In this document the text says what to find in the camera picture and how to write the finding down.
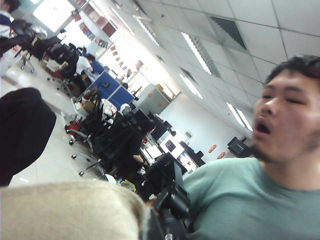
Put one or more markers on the beige canvas tote bag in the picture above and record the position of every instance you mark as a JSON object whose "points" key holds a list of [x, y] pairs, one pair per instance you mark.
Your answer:
{"points": [[62, 212]]}

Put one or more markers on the black jointed robot arm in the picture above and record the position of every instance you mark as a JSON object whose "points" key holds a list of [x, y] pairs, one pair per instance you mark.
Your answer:
{"points": [[175, 205]]}

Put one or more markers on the grey metal cabinet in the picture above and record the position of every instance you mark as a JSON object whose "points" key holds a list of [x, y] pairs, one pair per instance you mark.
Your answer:
{"points": [[152, 100]]}

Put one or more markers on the seated person in black clothes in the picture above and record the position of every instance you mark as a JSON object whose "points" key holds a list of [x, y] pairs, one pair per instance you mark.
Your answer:
{"points": [[132, 145]]}

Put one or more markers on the long ceiling light panel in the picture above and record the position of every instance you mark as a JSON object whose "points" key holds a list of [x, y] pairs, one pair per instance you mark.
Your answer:
{"points": [[196, 52], [245, 120], [191, 86], [146, 31], [236, 115]]}

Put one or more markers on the computer monitor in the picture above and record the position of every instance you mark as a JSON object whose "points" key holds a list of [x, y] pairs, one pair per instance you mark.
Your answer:
{"points": [[187, 160]]}

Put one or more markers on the blue office partition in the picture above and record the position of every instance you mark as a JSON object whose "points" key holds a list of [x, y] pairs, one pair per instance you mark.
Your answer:
{"points": [[117, 96]]}

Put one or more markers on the black office chair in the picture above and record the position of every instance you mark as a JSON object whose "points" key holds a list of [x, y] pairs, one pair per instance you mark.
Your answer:
{"points": [[97, 117], [62, 57]]}

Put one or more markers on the office chair with red seat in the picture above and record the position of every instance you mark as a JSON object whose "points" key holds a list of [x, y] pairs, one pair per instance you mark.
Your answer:
{"points": [[75, 126]]}

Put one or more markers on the seated person in white shirt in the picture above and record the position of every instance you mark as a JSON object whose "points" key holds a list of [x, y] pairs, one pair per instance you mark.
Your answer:
{"points": [[83, 65]]}

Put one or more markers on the ceiling air vent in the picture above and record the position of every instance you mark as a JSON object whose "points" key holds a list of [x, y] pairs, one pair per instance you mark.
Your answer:
{"points": [[228, 32]]}

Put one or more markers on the man in green-grey t-shirt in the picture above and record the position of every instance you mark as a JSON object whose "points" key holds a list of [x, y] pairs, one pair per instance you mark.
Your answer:
{"points": [[250, 200]]}

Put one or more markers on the black rounded padded object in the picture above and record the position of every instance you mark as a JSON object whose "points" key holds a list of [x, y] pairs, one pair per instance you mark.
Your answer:
{"points": [[22, 137]]}

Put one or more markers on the standing person in dark jacket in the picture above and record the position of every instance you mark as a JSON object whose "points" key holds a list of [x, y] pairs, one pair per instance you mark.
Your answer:
{"points": [[5, 22]]}

